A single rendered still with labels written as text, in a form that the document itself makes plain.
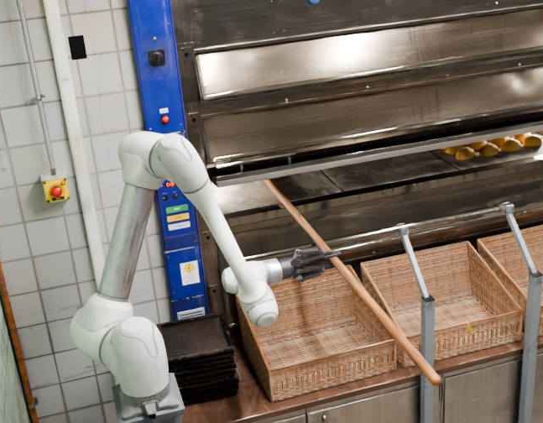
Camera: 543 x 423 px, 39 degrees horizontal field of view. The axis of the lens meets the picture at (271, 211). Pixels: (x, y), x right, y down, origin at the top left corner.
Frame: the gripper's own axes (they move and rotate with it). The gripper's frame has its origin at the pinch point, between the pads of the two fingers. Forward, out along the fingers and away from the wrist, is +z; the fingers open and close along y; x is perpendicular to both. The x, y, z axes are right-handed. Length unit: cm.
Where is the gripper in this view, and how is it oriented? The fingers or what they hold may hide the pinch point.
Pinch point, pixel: (331, 258)
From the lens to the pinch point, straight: 279.3
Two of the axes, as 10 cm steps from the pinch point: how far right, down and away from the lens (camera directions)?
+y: 0.7, 9.1, 4.0
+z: 9.6, -1.8, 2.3
